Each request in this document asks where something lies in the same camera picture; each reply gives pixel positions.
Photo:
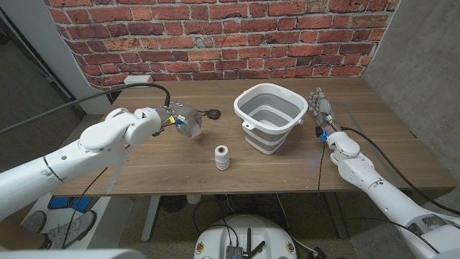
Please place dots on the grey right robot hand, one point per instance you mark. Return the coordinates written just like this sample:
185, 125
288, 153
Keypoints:
325, 108

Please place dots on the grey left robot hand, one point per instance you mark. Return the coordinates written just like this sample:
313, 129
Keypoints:
179, 109

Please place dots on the white cube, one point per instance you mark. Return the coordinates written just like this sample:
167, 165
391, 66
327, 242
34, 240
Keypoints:
192, 128

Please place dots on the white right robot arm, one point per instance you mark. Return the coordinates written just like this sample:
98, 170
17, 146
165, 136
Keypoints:
381, 190

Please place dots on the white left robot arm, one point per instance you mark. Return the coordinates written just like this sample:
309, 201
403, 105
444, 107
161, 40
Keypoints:
72, 158

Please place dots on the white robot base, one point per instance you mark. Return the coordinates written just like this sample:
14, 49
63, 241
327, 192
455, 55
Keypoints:
215, 237

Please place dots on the white power outlet box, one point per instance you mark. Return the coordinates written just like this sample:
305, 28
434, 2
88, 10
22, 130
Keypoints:
138, 78

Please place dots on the white grey collapsible bucket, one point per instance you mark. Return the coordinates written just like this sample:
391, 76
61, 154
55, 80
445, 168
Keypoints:
269, 108

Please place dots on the white thread spool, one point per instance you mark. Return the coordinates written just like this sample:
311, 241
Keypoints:
222, 158

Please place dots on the printed brick backdrop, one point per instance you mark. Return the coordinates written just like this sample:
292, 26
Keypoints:
215, 36

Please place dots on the round black floor object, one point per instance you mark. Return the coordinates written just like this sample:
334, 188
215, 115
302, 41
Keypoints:
173, 203

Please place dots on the grey table leg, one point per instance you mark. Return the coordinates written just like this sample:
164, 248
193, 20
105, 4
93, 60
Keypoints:
336, 216

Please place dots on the white table leg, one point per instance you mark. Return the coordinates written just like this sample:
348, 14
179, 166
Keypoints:
151, 216

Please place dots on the blue floor item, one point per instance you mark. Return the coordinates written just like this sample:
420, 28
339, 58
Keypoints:
61, 202

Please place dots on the black electronics module with antennas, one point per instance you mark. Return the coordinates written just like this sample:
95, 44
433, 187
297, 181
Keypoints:
237, 252

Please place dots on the grey sneaker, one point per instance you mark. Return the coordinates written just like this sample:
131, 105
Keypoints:
36, 221
77, 226

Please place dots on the white robot chest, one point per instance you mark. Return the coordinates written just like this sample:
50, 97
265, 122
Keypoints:
72, 254

